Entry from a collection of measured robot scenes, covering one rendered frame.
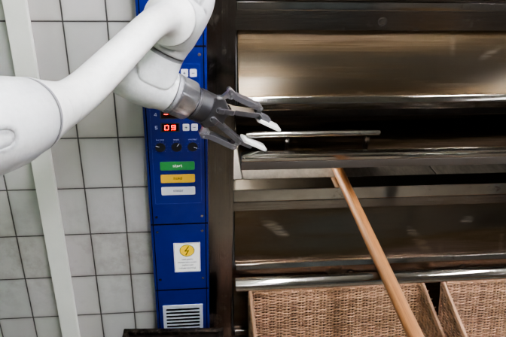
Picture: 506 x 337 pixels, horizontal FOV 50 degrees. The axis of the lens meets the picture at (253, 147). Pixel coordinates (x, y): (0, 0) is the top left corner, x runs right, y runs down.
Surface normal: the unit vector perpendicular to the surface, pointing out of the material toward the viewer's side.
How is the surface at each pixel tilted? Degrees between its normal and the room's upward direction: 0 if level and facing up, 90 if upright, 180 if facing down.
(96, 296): 90
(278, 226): 70
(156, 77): 90
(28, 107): 63
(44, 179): 90
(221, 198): 90
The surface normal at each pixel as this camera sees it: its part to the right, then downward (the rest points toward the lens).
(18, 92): 0.69, -0.68
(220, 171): 0.10, 0.46
